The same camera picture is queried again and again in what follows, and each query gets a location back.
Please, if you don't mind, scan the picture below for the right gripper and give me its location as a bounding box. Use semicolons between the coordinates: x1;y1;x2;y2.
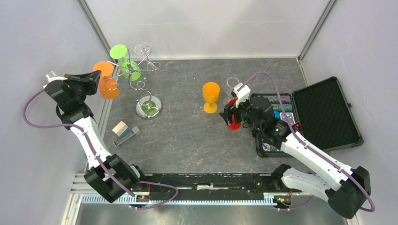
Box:
219;95;263;131

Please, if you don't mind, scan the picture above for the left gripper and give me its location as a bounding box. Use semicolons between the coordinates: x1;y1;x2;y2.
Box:
64;71;101;103

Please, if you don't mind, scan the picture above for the orange wine glass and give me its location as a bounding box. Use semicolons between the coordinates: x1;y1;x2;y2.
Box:
93;61;120;99

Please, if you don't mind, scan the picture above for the red wine glass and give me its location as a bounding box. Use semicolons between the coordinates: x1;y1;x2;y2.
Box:
227;99;241;130

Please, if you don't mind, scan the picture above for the clear wine glass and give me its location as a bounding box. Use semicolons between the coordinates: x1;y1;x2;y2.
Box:
134;42;161;71
222;77;240;105

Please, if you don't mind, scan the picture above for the yellow wine glass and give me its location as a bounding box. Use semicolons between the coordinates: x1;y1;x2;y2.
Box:
202;82;220;114

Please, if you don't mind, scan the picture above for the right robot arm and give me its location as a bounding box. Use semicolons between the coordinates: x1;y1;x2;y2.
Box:
219;97;375;219

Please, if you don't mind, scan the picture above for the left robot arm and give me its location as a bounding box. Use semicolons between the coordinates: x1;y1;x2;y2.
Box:
44;70;147;203

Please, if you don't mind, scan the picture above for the green wine glass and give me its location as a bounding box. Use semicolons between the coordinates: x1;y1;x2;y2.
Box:
109;44;142;81

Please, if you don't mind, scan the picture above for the clear wine glass on rack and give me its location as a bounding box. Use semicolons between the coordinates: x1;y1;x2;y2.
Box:
134;42;161;71

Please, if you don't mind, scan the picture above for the chrome wine glass rack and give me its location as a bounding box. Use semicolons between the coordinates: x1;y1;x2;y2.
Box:
109;50;163;120

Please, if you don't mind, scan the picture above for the blue round dealer chip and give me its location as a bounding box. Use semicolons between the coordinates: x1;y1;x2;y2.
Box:
273;110;281;119

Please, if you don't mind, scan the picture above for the blue playing card deck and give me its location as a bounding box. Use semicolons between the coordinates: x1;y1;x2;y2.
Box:
280;112;296;125

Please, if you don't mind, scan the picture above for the beige and blue toy brick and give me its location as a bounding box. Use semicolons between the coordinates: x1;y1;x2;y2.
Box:
112;121;130;138

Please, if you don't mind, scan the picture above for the grey toy girder piece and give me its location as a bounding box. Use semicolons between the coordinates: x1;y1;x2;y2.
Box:
113;126;141;147

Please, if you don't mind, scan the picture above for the black poker chip case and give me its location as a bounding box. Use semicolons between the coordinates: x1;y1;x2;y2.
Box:
251;76;364;152

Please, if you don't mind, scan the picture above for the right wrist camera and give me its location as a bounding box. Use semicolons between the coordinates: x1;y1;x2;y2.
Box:
231;83;251;108

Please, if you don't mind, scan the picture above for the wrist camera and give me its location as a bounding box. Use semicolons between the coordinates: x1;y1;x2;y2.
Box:
231;83;251;108
43;71;67;89

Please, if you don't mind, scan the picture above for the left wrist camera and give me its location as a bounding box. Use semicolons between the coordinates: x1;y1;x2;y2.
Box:
43;71;67;89

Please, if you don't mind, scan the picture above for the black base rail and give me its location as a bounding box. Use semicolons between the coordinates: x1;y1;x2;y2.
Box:
131;173;300;204

